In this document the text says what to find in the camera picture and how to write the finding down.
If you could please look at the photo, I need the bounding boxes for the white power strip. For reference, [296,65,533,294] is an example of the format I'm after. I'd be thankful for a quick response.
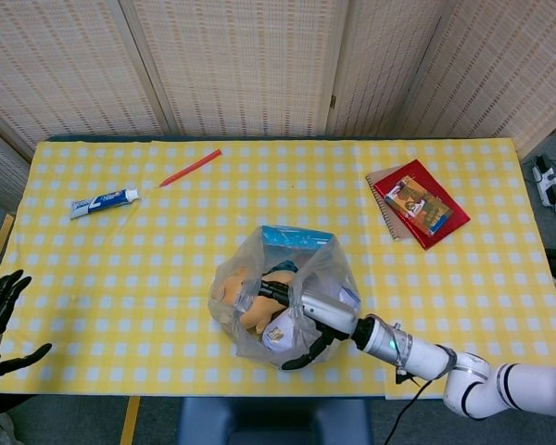
[531,155,556,209]

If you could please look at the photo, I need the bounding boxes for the orange printed card box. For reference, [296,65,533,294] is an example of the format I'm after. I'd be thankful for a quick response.
[383,174,454,237]

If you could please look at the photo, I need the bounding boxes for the blue white toothpaste tube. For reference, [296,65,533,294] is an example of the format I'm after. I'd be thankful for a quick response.
[69,187,143,220]

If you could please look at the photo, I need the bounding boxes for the woven folding screen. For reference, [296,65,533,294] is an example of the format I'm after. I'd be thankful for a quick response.
[0,0,556,200]

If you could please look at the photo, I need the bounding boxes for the yellow plush toy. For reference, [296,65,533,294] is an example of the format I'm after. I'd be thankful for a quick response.
[220,271,293,334]

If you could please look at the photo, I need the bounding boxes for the dark blue chair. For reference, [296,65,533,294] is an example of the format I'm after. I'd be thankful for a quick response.
[175,397,374,445]

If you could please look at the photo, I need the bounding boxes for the yellow checkered tablecloth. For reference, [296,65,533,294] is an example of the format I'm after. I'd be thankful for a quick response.
[0,138,556,401]

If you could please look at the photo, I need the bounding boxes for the blue cookie packet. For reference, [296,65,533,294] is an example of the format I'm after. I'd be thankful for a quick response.
[266,260,301,275]

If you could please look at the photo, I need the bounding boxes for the light blue flat box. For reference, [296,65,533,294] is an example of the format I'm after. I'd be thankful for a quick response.
[259,225,335,249]

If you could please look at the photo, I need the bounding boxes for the brown spiral notebook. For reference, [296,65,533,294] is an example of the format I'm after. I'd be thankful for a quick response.
[365,164,416,243]

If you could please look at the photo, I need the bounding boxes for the orange red pen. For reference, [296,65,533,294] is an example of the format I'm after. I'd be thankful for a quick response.
[158,148,223,188]

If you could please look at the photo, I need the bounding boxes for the red book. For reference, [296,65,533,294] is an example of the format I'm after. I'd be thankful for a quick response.
[373,159,472,251]

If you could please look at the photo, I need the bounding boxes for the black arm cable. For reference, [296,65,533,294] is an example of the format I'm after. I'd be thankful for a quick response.
[382,374,436,445]

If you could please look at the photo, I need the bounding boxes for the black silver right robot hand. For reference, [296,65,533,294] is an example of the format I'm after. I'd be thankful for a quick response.
[258,279,360,371]

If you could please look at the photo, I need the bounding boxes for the white pouch with blue logo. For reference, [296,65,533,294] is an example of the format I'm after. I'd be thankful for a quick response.
[261,309,307,350]

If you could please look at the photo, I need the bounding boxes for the transparent plastic bag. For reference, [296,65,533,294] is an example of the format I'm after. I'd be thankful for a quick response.
[207,225,362,371]

